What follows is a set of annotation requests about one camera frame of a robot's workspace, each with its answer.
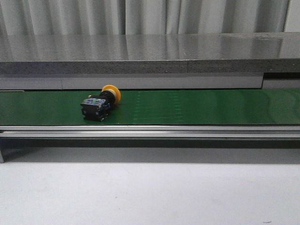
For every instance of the green conveyor belt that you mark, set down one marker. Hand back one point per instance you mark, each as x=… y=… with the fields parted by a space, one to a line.
x=155 y=107

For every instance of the grey cabinet panel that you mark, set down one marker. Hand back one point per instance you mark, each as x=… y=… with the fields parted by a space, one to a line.
x=150 y=81

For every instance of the dark granite counter slab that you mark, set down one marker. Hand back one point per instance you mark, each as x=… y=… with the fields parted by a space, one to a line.
x=150 y=54

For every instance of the grey curtain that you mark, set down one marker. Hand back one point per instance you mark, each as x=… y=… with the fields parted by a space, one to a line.
x=128 y=17

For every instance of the yellow push button switch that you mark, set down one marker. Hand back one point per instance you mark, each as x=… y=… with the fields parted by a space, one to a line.
x=96 y=107

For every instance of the aluminium conveyor frame rail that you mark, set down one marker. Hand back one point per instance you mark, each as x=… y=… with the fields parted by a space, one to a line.
x=245 y=144

